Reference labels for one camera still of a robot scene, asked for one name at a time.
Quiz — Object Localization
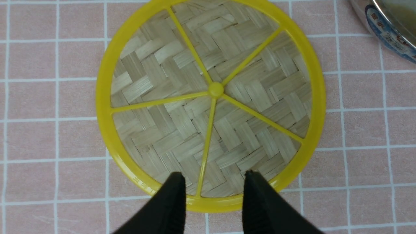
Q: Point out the yellow woven steamer lid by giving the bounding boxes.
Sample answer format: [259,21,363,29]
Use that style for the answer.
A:
[96,0,326,212]

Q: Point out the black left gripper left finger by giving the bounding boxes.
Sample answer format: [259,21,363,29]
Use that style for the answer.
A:
[114,172,186,234]

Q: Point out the stainless steel pot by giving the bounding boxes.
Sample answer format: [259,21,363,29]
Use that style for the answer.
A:
[350,0,416,63]

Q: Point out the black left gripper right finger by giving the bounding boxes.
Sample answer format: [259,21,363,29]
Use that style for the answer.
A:
[242,170,323,234]

